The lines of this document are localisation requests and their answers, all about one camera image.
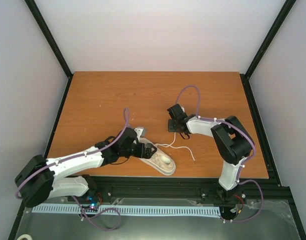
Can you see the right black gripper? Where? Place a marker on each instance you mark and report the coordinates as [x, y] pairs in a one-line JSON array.
[[171, 128]]

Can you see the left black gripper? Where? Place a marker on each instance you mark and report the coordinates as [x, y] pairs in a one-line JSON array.
[[148, 155]]

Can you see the white shoelace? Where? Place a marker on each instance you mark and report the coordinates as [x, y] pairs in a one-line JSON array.
[[170, 145]]

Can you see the beige lace sneaker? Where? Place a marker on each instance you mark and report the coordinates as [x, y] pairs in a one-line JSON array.
[[161, 162]]

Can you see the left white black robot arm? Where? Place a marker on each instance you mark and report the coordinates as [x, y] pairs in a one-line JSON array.
[[45, 178]]

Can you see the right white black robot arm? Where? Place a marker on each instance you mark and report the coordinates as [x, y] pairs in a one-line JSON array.
[[233, 142]]

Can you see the left electronics board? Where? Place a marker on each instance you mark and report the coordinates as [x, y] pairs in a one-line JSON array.
[[92, 203]]

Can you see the electronics board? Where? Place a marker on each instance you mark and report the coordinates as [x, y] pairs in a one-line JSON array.
[[92, 203], [230, 214]]

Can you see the right electronics board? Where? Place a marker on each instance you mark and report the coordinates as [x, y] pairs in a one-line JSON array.
[[230, 214]]

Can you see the white tape roll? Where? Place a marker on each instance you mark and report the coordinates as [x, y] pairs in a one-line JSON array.
[[24, 237]]

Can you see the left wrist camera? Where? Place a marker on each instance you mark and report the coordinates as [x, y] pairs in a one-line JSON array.
[[140, 131]]

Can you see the light blue cable duct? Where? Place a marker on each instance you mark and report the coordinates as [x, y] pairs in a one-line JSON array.
[[131, 210]]

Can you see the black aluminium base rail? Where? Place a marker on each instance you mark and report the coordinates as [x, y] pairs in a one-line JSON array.
[[202, 190]]

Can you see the right black frame post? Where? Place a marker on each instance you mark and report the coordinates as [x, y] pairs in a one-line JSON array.
[[279, 20]]

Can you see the black frame post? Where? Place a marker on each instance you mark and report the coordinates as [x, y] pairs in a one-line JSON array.
[[279, 20], [39, 19]]

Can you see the left black frame post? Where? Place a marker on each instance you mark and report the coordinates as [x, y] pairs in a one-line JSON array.
[[39, 19]]

